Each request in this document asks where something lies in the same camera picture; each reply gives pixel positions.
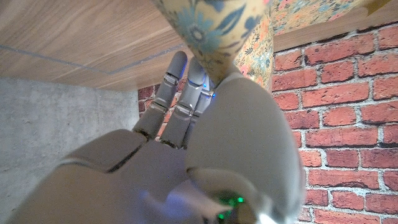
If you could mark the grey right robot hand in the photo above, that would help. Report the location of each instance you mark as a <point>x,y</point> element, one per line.
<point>242,130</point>

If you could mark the tan cloth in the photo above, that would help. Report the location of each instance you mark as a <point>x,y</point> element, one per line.
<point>214,28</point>

